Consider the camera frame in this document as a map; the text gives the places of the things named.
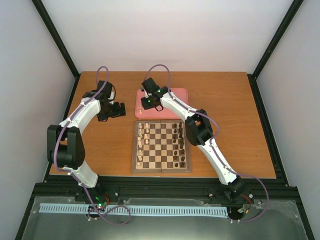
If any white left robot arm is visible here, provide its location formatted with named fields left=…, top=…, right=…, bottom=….
left=47, top=80, right=126, bottom=202

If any black aluminium frame rail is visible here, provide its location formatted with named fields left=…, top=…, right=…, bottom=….
left=31, top=175, right=302, bottom=207

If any black corner post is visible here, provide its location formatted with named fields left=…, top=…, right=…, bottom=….
left=252, top=0, right=304, bottom=81
left=31, top=0, right=80, bottom=78

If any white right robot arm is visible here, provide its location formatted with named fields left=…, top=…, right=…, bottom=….
left=141, top=77, right=245, bottom=203

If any left black corner post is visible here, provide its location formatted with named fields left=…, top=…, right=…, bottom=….
left=31, top=0, right=80, bottom=78

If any pink plastic tray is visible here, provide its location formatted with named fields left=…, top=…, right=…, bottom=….
left=135, top=88, right=189, bottom=120

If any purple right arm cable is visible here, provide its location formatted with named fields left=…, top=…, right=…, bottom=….
left=144, top=64, right=270, bottom=224

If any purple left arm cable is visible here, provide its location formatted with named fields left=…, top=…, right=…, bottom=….
left=52, top=65, right=132, bottom=225

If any light blue slotted cable duct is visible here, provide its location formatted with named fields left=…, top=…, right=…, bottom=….
left=38, top=203, right=228, bottom=218

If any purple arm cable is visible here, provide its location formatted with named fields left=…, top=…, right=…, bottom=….
left=144, top=64, right=270, bottom=224
left=52, top=65, right=132, bottom=225

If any wooden chess board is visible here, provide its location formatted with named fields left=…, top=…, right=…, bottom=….
left=131, top=119, right=192, bottom=173

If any right black corner post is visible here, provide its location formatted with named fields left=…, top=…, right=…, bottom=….
left=252, top=0, right=304, bottom=81

